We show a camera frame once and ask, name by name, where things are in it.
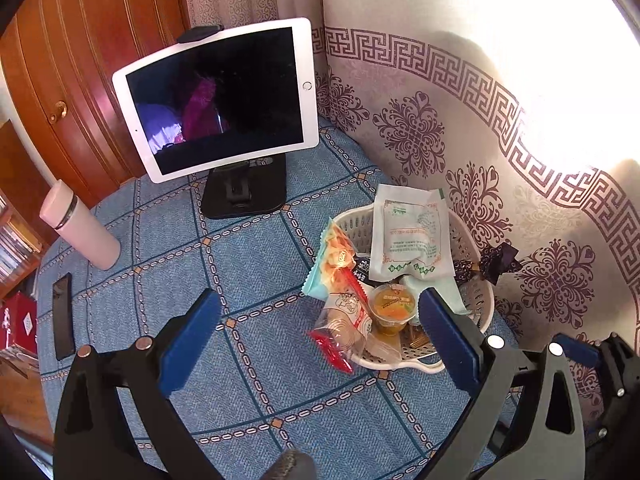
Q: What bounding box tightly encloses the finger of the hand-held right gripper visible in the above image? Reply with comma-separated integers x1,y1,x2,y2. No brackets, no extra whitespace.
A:
555,334,603,368
600,332,640,441

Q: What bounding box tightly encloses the white tablet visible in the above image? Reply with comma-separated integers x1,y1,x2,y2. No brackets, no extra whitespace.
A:
111,17,321,184

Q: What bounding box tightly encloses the white and green snack packet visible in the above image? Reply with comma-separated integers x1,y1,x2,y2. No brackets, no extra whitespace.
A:
369,183,457,282

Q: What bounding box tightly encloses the wooden bookshelf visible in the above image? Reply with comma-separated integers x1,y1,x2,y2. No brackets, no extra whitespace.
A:
0,190,43,301

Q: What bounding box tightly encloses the clear red-edged snack packet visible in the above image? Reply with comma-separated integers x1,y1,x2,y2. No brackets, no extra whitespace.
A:
306,266,375,375

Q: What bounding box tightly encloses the orange teal snack bag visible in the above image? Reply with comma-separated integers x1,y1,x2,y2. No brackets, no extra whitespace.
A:
302,217,366,298

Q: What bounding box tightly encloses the wooden door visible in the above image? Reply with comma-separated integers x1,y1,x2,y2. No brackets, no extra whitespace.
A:
0,0,191,206

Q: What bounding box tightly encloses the white patterned curtain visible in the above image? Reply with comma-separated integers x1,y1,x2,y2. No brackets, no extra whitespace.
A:
312,0,640,411

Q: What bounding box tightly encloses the pink thermos bottle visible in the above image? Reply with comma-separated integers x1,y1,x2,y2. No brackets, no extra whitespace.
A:
40,179,122,271

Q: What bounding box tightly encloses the white plastic basket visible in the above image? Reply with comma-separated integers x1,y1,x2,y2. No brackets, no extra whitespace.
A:
320,207,496,373

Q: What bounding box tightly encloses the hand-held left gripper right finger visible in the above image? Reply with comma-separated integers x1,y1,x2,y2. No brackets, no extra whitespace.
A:
417,287,586,480

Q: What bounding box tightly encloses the blue patterned tablecloth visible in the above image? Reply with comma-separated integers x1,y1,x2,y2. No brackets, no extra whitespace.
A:
37,115,521,480

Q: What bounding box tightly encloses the black tablet stand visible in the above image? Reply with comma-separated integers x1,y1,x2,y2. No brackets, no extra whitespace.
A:
177,24,288,220

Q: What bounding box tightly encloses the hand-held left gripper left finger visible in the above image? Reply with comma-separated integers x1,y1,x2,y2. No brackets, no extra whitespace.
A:
52,288,223,480

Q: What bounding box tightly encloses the black phone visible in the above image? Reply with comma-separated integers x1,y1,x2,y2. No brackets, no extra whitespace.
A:
52,272,77,362

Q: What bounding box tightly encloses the red box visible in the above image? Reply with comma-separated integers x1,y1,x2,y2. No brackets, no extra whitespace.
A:
0,292,38,356

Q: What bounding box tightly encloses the yellow jelly cup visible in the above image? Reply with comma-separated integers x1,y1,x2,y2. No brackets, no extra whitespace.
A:
368,283,418,337

